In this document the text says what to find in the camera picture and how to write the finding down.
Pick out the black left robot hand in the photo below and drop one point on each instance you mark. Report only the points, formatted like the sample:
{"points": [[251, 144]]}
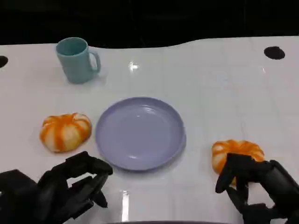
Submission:
{"points": [[56, 186]]}

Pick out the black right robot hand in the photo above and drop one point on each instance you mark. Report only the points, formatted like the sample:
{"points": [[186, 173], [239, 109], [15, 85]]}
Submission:
{"points": [[280, 177]]}

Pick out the pale green mug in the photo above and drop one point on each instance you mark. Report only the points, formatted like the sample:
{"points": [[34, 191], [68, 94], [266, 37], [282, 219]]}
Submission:
{"points": [[74, 65]]}

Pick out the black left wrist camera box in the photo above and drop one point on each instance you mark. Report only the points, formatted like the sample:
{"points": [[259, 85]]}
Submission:
{"points": [[16, 196]]}

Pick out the orange and white bread roll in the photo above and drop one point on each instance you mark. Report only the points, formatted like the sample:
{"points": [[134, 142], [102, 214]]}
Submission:
{"points": [[65, 133], [233, 147]]}

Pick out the lilac plate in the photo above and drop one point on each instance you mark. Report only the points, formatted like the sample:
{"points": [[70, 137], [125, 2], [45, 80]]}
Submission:
{"points": [[140, 135]]}

